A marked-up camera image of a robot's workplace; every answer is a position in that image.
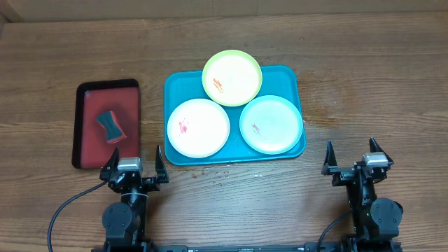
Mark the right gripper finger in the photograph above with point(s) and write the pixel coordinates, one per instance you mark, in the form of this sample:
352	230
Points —
330	162
374	146

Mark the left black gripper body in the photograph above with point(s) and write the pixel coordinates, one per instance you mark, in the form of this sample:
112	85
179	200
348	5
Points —
145	185

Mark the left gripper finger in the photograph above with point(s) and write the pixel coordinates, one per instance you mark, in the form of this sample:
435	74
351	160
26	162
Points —
159	164
112	163

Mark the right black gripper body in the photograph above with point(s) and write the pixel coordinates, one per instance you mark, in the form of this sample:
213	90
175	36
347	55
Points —
341	179

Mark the orange and green sponge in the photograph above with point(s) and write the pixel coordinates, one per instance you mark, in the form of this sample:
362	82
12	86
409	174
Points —
114	132

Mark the white plastic plate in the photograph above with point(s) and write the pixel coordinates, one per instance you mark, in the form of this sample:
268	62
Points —
198	128

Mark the green plastic plate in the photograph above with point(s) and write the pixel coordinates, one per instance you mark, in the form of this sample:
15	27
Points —
232	78

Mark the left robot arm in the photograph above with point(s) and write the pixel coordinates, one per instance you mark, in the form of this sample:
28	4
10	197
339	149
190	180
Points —
125	221

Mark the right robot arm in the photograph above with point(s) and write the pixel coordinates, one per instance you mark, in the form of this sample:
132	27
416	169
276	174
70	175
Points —
375	220

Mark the red and black tray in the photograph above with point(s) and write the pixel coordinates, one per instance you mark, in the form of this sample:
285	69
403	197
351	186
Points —
90	149

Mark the light blue plastic plate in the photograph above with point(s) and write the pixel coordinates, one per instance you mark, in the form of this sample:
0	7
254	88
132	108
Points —
271	125

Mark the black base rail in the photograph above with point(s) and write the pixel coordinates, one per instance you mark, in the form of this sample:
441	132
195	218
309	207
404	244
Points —
307	247

